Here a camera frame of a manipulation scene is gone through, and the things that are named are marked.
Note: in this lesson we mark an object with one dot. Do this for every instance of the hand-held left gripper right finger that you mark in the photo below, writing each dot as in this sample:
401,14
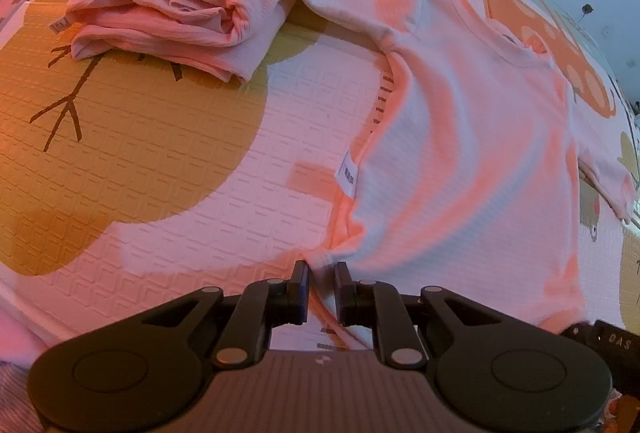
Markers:
342,295

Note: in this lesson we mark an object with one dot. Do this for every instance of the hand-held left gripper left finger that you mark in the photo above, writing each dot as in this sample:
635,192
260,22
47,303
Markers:
301,295

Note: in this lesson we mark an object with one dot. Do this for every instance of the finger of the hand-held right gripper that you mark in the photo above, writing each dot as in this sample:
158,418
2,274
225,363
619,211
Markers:
617,343

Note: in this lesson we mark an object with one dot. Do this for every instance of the printed cartoon play mat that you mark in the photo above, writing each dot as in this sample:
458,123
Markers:
150,163

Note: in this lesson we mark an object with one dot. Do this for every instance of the folded white garment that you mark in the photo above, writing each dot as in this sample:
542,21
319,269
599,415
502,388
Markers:
175,3

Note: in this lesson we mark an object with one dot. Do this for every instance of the black wall plug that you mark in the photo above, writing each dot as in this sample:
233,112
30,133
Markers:
587,9

